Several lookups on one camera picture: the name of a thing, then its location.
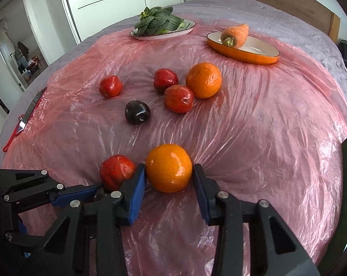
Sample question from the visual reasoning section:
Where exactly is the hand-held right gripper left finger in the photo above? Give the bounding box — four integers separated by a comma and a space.
24, 164, 147, 276

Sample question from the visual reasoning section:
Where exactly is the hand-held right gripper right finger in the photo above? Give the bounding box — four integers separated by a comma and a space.
192, 163, 320, 276

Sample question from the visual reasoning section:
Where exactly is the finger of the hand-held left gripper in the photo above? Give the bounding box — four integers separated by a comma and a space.
5, 218, 45, 258
0, 169, 104, 207

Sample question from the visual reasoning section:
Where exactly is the red apple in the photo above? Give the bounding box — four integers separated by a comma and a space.
99, 155, 137, 192
99, 75, 123, 98
164, 85, 195, 113
153, 68, 179, 93

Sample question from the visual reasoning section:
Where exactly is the smooth orange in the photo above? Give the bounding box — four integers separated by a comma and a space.
145, 144, 193, 193

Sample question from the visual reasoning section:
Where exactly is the dark plum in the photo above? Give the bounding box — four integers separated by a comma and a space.
125, 100, 151, 125

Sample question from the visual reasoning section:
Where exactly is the rough-skinned orange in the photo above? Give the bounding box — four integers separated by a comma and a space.
186, 62, 222, 99

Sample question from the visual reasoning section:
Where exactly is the pink plastic sheet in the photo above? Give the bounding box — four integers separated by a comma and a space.
1, 14, 347, 276

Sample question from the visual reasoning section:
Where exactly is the phone with red case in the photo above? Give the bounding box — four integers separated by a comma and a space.
18, 88, 48, 130

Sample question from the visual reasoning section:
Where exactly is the orange oval dish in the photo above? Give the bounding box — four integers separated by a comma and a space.
206, 32, 280, 65

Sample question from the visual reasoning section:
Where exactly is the carrot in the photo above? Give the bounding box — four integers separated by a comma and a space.
221, 23, 249, 48

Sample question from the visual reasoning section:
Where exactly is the white oval plate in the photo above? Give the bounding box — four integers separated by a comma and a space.
130, 20, 196, 41

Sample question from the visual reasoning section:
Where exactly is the bok choy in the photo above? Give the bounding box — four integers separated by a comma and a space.
134, 6, 185, 37

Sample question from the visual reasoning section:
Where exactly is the grey bedsheet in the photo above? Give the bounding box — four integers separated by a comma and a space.
0, 0, 347, 179

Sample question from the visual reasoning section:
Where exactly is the white wardrobe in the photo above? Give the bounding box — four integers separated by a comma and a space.
57, 0, 201, 43

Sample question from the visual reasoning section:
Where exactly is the red lanyard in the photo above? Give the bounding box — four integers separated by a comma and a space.
3, 115, 26, 153

